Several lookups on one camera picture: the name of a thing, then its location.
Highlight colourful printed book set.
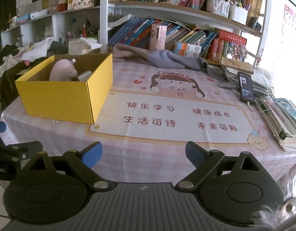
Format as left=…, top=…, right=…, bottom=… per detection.
left=227, top=41, right=248, bottom=61

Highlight small cartoon figurine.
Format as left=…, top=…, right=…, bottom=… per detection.
left=255, top=49, right=264, bottom=69

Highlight orange and blue box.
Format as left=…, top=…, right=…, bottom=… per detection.
left=175, top=41, right=202, bottom=53
left=174, top=49, right=199, bottom=58

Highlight small black box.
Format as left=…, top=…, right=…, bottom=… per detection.
left=248, top=17, right=263, bottom=32

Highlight beige tissue bag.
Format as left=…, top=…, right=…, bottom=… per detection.
left=68, top=37, right=103, bottom=56

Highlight white side shelf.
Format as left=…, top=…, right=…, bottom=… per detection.
left=1, top=6, right=101, bottom=48

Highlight blue tissue packet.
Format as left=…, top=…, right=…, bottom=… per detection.
left=16, top=14, right=32, bottom=24

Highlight large red book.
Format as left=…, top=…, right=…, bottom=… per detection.
left=217, top=30, right=248, bottom=45

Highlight small white red box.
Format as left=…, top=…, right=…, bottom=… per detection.
left=78, top=71, right=93, bottom=82

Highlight black smartphone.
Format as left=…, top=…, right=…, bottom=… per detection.
left=238, top=71, right=255, bottom=103

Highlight pink printed tall container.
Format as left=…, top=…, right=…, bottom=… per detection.
left=149, top=24, right=167, bottom=51

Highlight pink printed tablecloth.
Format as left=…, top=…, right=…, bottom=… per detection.
left=0, top=58, right=296, bottom=183

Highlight grey and beige cloth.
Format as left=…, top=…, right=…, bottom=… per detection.
left=113, top=43, right=225, bottom=81

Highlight yellow cardboard box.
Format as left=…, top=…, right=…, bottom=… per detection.
left=15, top=53, right=113, bottom=125

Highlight clear holder with markers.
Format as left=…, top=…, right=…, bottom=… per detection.
left=206, top=0, right=231, bottom=18

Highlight white charging cable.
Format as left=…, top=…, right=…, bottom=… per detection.
left=246, top=96, right=276, bottom=113

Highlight brown paper envelope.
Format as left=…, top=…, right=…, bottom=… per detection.
left=221, top=57, right=255, bottom=74

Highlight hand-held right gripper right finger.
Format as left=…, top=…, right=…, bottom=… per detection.
left=175, top=141, right=265, bottom=192

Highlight thick red book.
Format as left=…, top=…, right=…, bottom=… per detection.
left=217, top=40, right=225, bottom=61
left=207, top=38, right=218, bottom=60

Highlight white tube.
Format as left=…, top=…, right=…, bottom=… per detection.
left=30, top=9, right=50, bottom=20

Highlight alphabet wall poster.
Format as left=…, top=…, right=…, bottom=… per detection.
left=274, top=3, right=296, bottom=77

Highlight white pen box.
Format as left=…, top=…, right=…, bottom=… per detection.
left=228, top=3, right=248, bottom=26

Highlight white bookshelf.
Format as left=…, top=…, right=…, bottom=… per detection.
left=100, top=0, right=272, bottom=68

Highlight white garment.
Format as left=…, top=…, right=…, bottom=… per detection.
left=18, top=37, right=54, bottom=62

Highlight row of leaning books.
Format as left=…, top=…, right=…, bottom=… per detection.
left=108, top=17, right=217, bottom=53

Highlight cluster of pens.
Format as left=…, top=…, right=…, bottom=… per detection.
left=66, top=18, right=100, bottom=39

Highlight pink plush toy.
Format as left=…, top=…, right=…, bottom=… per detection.
left=49, top=58, right=79, bottom=81

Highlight red round ornament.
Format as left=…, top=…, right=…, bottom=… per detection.
left=49, top=0, right=68, bottom=13

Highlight dark garment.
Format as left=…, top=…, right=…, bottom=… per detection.
left=48, top=41, right=69, bottom=58

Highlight stack of papers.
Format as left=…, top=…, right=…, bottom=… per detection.
left=220, top=63, right=275, bottom=99

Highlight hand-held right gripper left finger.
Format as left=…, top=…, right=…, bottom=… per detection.
left=28, top=141, right=111, bottom=192

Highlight stack of worn books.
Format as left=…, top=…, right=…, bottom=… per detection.
left=255, top=97, right=296, bottom=152

